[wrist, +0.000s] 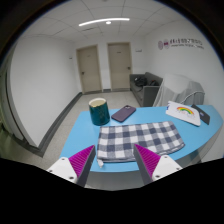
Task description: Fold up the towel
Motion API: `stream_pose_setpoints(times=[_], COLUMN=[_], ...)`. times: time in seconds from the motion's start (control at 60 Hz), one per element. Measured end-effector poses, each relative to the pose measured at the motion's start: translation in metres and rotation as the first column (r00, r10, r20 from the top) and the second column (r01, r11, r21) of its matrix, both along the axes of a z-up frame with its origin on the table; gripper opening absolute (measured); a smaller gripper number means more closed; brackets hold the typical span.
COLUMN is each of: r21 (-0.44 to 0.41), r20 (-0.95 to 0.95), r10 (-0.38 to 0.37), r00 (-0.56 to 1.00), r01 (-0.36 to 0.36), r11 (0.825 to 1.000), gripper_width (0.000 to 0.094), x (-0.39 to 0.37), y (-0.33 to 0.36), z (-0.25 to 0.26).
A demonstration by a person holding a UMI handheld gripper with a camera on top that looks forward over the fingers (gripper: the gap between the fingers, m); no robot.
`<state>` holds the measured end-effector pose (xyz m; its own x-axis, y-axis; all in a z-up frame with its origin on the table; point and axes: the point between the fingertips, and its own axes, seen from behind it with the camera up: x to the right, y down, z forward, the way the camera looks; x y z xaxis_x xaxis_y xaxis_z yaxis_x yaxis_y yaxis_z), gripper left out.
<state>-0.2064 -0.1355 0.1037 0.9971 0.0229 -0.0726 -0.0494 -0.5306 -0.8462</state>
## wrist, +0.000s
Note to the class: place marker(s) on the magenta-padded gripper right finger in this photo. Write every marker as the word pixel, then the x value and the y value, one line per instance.
pixel 148 160

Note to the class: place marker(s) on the white rainbow print pad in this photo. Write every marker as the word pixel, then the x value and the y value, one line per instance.
pixel 183 113

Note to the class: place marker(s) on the grey cloth covered chair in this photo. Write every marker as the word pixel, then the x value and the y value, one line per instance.
pixel 180 88

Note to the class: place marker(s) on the small round ceiling light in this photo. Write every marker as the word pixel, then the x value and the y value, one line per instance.
pixel 108 22

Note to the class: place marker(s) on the beige door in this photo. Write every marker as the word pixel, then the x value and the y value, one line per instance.
pixel 120 66
pixel 89 70

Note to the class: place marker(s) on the wall logo sign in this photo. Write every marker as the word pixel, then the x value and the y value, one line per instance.
pixel 180 44

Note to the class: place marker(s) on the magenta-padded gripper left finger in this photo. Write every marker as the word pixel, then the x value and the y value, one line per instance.
pixel 81 160

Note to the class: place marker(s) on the black bag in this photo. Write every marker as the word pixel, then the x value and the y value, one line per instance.
pixel 140 81

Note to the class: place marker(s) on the purple smartphone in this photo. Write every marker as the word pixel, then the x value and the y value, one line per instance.
pixel 123 113

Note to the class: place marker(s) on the grey white checkered towel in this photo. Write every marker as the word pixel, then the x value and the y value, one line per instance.
pixel 140 140

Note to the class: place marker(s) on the dark green mug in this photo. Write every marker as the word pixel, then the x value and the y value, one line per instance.
pixel 99 113

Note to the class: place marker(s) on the long ceiling light strip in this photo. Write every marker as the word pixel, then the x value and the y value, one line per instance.
pixel 103 21

